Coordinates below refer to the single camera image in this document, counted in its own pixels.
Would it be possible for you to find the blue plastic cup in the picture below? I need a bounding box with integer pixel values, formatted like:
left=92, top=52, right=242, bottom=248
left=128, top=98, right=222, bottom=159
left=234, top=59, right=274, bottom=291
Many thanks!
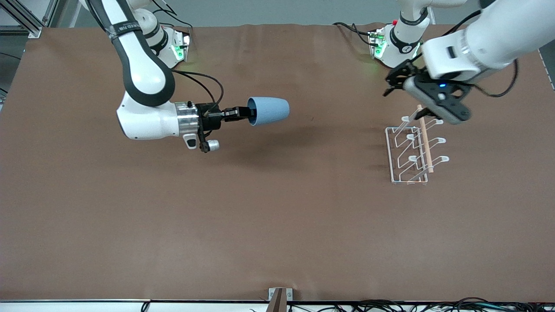
left=247, top=96, right=291, bottom=127

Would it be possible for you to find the brown table cover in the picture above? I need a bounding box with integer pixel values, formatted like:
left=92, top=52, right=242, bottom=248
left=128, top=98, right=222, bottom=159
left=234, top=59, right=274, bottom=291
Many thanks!
left=0, top=23, right=555, bottom=302

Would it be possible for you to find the white wire cup holder rack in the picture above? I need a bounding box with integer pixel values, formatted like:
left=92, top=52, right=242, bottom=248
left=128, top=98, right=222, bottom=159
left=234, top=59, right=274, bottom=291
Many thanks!
left=385, top=104, right=450, bottom=185

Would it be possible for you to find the black left arm base cable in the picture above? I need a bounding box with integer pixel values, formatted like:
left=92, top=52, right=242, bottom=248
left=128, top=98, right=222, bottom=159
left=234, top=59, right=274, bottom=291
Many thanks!
left=333, top=21, right=376, bottom=46

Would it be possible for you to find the black arm base cable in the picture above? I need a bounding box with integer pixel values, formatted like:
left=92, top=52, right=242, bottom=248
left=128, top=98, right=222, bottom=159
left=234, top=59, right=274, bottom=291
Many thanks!
left=333, top=21, right=376, bottom=46
left=151, top=2, right=194, bottom=32

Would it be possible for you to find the black right arm base cable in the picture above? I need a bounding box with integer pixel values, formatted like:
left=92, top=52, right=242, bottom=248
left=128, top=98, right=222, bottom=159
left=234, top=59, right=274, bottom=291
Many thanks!
left=151, top=2, right=194, bottom=32

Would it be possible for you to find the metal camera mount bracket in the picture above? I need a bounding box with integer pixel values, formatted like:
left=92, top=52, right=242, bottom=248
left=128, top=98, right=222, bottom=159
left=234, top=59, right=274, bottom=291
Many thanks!
left=268, top=287, right=294, bottom=312

